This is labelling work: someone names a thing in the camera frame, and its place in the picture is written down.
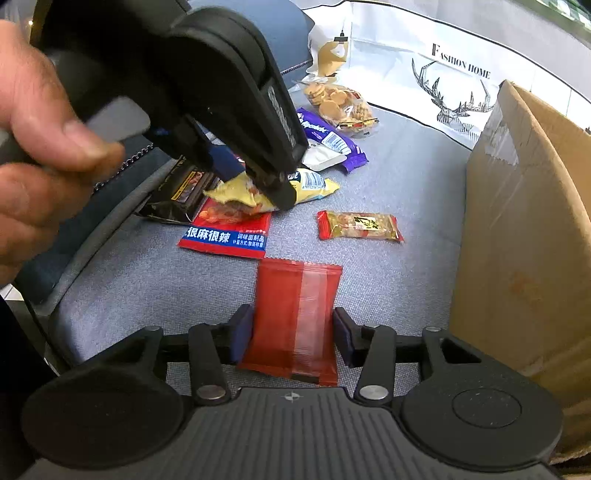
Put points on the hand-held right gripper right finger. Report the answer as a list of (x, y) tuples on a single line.
[(344, 337)]

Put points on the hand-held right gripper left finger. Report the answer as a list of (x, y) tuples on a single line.
[(243, 334)]

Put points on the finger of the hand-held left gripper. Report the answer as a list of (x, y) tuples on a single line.
[(277, 184), (219, 161)]

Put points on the yellow snack packet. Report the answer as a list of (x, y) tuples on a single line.
[(307, 187), (178, 196)]

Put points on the plain red snack packet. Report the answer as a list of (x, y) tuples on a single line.
[(293, 318)]

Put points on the red and blue snack packet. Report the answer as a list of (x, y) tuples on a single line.
[(228, 233)]

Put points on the purple wafer packet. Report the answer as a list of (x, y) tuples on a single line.
[(330, 138)]

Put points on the cardboard box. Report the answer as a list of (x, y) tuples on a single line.
[(521, 254)]

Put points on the person's left hand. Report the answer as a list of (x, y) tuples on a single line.
[(41, 138)]

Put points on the small white packet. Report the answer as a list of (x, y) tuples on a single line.
[(323, 159)]

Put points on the red and gold snack packet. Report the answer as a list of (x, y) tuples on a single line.
[(360, 227)]

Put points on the clear bag of biscuits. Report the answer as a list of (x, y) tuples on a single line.
[(341, 104)]

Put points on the white deer print cloth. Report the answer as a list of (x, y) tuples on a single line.
[(438, 60)]

